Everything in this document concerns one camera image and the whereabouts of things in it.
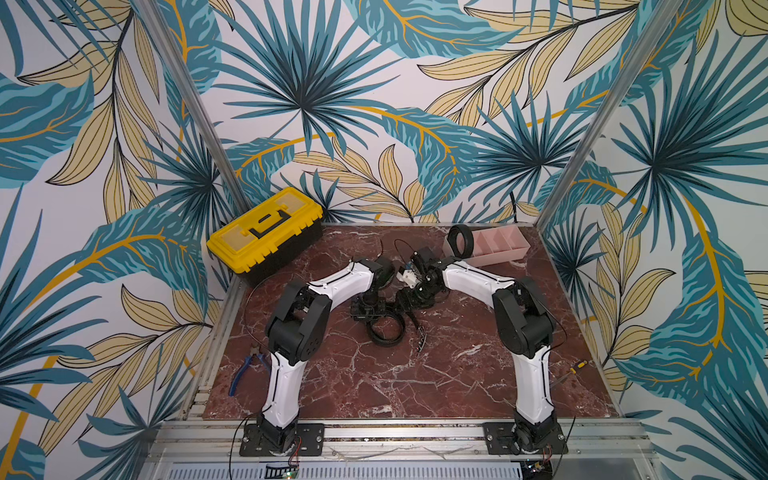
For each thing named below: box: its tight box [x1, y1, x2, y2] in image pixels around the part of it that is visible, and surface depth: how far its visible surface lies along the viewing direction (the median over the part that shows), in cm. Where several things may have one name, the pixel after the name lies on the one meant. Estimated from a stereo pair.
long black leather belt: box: [367, 312, 426, 352], surface depth 90 cm
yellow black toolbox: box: [207, 187, 324, 286], surface depth 97 cm
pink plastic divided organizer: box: [443, 225, 531, 267], surface depth 111 cm
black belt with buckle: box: [447, 224, 475, 259], surface depth 102 cm
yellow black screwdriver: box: [550, 360, 588, 388], surface depth 87 cm
